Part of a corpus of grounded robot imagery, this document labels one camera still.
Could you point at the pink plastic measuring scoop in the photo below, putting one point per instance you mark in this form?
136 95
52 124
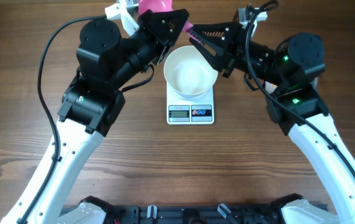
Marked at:
162 6

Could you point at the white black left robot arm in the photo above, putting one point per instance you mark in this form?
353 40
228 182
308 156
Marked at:
91 104

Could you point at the white bowl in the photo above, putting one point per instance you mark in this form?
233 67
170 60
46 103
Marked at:
188 73

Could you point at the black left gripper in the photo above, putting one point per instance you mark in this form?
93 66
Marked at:
153 22

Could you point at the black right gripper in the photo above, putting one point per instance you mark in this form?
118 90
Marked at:
225 49

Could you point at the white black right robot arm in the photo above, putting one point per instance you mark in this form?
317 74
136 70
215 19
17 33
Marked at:
294 105

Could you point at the white digital kitchen scale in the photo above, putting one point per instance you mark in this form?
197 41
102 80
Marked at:
194 110

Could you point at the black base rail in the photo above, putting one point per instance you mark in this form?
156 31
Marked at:
152 214

